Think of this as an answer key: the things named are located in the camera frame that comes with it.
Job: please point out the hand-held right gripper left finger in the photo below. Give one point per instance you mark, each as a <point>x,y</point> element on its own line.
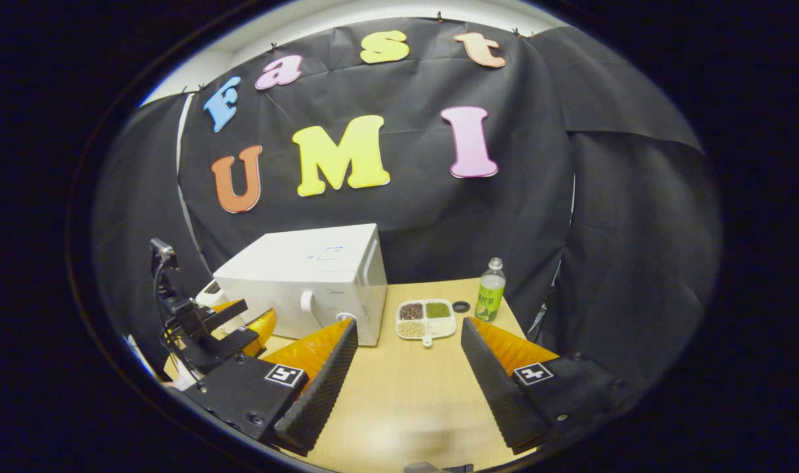
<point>320,401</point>

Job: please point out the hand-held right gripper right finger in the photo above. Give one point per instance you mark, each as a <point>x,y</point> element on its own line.
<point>498,394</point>

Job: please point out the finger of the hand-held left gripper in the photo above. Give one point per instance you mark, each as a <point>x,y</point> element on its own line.
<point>242,340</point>
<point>222,314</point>

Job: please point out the white microwave oven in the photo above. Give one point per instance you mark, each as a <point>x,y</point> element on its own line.
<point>294,263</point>

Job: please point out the white toaster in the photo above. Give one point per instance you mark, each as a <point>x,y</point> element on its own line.
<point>209,292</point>

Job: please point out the divided white dish of beans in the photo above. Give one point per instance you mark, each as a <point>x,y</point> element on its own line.
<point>442,326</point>

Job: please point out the green drink bottle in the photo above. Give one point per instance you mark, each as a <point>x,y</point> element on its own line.
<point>490,295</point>

